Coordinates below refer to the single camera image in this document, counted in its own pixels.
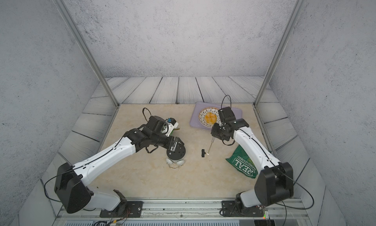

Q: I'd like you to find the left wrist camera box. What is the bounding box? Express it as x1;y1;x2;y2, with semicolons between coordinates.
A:
163;118;179;137

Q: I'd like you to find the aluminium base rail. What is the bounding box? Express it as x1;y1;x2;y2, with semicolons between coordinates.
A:
53;198;311;226

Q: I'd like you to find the white twin-bell alarm clock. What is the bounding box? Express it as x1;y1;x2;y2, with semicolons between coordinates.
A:
166;145;186;170

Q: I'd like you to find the black mounting plate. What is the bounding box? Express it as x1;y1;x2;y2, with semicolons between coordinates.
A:
219;200;264;218
99;201;143;218

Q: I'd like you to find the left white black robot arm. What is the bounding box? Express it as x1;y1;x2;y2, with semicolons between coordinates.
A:
54;116;185;215

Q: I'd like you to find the large green chips bag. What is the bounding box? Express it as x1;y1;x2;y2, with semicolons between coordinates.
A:
226;145;258;179

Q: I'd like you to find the aluminium frame post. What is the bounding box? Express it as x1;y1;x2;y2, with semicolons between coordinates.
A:
52;0;119;109
254;0;306;108

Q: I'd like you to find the right aluminium frame post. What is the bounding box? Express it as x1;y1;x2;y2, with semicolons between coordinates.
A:
254;0;306;108

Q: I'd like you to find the left aluminium frame post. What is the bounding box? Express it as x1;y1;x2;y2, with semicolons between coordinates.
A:
52;0;119;109

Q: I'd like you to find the lavender plastic tray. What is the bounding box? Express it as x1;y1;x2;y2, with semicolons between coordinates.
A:
189;102;230;130

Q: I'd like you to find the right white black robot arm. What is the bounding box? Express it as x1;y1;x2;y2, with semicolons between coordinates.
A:
211;107;294;207

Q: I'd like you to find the clear handle screwdriver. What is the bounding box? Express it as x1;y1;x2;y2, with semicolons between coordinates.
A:
207;137;215;155

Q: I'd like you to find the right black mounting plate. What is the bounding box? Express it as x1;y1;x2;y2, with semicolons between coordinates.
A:
219;200;264;218

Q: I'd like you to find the patterned white plate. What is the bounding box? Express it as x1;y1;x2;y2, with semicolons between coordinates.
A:
198;107;222;129

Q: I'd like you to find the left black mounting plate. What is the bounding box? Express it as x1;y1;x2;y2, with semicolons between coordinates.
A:
99;201;143;218

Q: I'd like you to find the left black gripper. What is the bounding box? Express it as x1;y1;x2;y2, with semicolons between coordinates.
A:
150;132;186;151

